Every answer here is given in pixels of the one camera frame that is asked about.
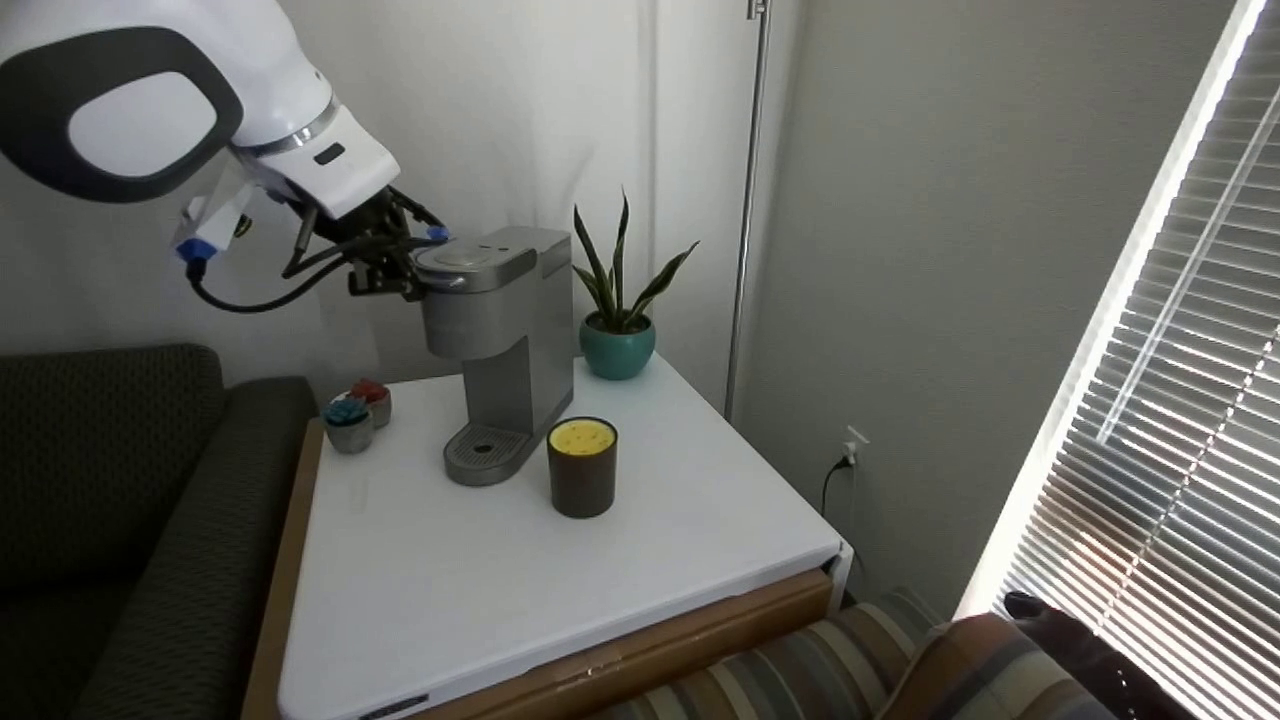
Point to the white window blinds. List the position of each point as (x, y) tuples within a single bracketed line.
[(1172, 426)]

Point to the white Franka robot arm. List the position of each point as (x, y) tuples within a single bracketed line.
[(264, 73)]

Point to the small grey bowl red inside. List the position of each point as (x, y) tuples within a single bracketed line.
[(373, 402)]

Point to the striped upholstered armchair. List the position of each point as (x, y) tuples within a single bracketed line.
[(825, 666)]

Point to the dark brown fuzzy object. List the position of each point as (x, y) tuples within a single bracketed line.
[(1082, 655)]

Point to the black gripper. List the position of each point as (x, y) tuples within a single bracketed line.
[(367, 231)]

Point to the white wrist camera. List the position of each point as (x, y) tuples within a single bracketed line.
[(215, 222)]

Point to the snake plant in teal pot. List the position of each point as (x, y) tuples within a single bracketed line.
[(618, 345)]

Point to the white table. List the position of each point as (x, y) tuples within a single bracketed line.
[(667, 648)]

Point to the dark jar candle yellow wax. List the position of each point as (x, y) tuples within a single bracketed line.
[(581, 471)]

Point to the dark grey fabric sofa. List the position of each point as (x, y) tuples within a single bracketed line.
[(120, 505)]

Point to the grey pod coffee maker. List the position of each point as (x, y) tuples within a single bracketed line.
[(507, 313)]

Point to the small grey bowl blue inside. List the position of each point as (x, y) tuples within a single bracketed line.
[(348, 426)]

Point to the white wall power outlet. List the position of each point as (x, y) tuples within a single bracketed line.
[(854, 447)]

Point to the thin grey vertical pole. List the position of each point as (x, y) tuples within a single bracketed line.
[(746, 201)]

